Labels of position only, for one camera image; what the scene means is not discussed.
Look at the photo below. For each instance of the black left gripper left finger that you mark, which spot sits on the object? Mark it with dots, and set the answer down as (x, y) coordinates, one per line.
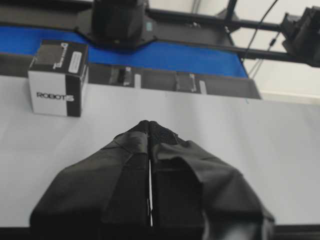
(103, 197)

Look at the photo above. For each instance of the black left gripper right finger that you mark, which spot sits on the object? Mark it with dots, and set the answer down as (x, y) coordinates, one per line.
(197, 196)

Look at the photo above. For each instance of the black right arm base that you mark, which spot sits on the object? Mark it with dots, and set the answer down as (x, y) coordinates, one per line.
(117, 23)

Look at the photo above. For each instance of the white base sheet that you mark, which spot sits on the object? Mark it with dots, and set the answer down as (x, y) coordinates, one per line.
(275, 145)

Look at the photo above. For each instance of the black Dynamixel box front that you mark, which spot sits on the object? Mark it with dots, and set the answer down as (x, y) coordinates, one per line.
(189, 83)

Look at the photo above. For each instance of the black dynamixel box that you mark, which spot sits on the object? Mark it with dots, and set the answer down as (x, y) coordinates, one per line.
(123, 76)
(189, 83)

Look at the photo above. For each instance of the black Dynamixel box middle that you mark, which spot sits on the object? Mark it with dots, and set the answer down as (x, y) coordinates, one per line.
(123, 76)

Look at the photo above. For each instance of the black box on white base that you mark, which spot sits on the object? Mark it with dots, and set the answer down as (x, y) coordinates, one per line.
(57, 77)

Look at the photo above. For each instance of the blue table cloth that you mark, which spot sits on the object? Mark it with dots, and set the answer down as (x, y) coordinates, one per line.
(156, 55)

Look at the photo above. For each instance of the black aluminium frame rail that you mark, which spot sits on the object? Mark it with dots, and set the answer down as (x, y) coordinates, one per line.
(174, 27)

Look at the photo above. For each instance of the black camera on frame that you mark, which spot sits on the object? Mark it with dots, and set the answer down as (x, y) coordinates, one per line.
(302, 35)

